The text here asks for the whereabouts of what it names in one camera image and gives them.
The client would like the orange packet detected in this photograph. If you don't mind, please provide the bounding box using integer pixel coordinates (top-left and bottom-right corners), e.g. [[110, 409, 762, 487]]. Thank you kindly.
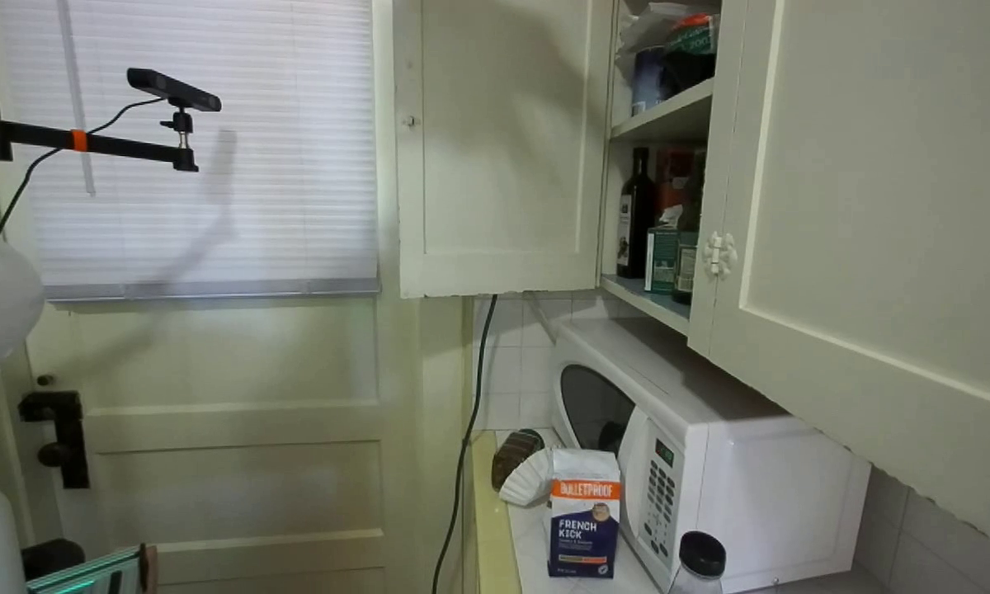
[[674, 10, 721, 32]]

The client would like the open cream cabinet door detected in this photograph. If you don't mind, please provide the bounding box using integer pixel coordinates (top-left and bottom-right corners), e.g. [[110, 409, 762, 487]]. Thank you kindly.
[[394, 0, 614, 296]]

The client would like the closed cream cabinet door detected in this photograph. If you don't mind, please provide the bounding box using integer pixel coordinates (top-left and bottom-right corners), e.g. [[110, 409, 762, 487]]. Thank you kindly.
[[693, 0, 990, 537]]

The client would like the dark wine bottle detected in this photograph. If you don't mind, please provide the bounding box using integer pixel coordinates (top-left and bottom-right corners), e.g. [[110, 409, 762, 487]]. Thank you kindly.
[[618, 147, 658, 276]]

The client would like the green white box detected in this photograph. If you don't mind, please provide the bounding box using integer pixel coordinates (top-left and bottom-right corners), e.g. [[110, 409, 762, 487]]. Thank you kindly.
[[644, 224, 681, 294]]

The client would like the white blue orange carton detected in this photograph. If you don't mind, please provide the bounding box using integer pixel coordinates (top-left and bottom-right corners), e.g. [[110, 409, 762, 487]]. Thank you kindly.
[[548, 449, 624, 578]]

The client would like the white window blind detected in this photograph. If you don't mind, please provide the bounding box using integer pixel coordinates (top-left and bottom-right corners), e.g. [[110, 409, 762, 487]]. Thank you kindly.
[[0, 0, 377, 303]]

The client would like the cream panelled door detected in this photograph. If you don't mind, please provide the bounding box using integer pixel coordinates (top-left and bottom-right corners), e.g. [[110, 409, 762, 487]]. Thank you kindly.
[[29, 296, 415, 594]]

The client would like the black-lidded glass jar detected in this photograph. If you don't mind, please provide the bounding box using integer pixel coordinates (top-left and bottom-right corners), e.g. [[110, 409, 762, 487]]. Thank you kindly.
[[670, 532, 725, 594]]

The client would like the white microwave oven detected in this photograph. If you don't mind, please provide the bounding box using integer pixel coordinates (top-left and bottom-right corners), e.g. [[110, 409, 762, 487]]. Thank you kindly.
[[548, 321, 871, 594]]

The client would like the black door latch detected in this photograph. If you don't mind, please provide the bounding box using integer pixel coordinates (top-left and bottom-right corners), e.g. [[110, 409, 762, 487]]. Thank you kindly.
[[17, 376, 88, 487]]

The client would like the black power cable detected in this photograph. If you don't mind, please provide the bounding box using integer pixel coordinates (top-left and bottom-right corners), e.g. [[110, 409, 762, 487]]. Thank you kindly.
[[429, 294, 503, 594]]

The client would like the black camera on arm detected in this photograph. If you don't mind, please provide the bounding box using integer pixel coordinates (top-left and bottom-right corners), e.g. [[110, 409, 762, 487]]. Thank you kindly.
[[125, 67, 223, 111]]

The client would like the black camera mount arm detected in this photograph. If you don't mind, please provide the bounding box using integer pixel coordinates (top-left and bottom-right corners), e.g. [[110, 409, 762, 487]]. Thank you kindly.
[[0, 114, 195, 173]]

